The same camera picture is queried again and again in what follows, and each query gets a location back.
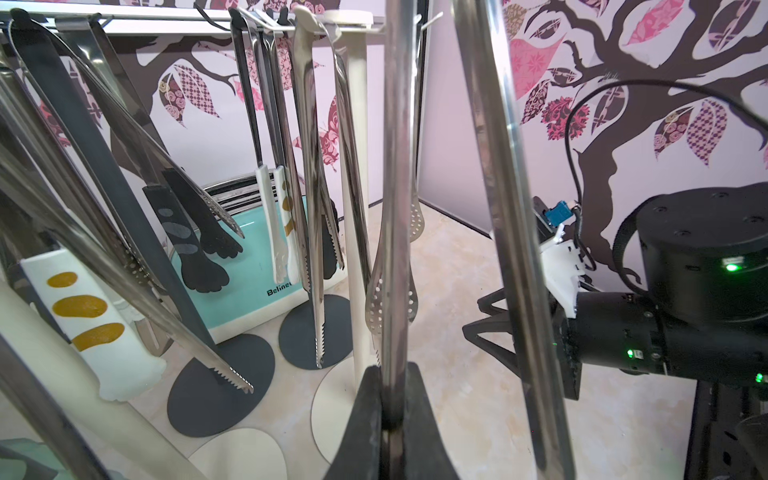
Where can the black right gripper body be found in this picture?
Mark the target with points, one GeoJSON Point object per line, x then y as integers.
{"type": "Point", "coordinates": [627, 332]}

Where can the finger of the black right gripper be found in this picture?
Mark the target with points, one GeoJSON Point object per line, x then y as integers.
{"type": "Point", "coordinates": [497, 321]}

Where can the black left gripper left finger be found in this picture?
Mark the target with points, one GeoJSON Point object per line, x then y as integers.
{"type": "Point", "coordinates": [358, 456]}

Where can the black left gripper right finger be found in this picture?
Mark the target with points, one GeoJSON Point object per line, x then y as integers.
{"type": "Point", "coordinates": [424, 455]}

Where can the slim steel tongs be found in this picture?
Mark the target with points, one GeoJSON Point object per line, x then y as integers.
{"type": "Point", "coordinates": [489, 80]}

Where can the cream utensil rack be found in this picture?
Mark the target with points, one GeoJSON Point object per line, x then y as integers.
{"type": "Point", "coordinates": [240, 454]}
{"type": "Point", "coordinates": [332, 405]}

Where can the grey utensil rack stand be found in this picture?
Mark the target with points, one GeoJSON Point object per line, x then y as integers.
{"type": "Point", "coordinates": [202, 402]}

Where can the white handled tongs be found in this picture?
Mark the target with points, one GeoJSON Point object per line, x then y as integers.
{"type": "Point", "coordinates": [96, 330]}

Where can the long steel tongs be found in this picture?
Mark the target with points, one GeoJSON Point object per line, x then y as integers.
{"type": "Point", "coordinates": [320, 215]}

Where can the grey utensil rack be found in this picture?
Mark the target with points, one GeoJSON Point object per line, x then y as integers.
{"type": "Point", "coordinates": [297, 335]}

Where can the black silicone tip tongs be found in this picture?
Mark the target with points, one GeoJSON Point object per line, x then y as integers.
{"type": "Point", "coordinates": [187, 215]}

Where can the green silicone tip tongs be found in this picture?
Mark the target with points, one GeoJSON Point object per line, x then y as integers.
{"type": "Point", "coordinates": [27, 459]}

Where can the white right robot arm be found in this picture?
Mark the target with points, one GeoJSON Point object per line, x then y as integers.
{"type": "Point", "coordinates": [694, 265]}

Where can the mint green toaster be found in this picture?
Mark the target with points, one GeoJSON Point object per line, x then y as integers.
{"type": "Point", "coordinates": [251, 297]}

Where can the aluminium frame rail back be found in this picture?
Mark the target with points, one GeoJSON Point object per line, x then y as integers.
{"type": "Point", "coordinates": [174, 21]}

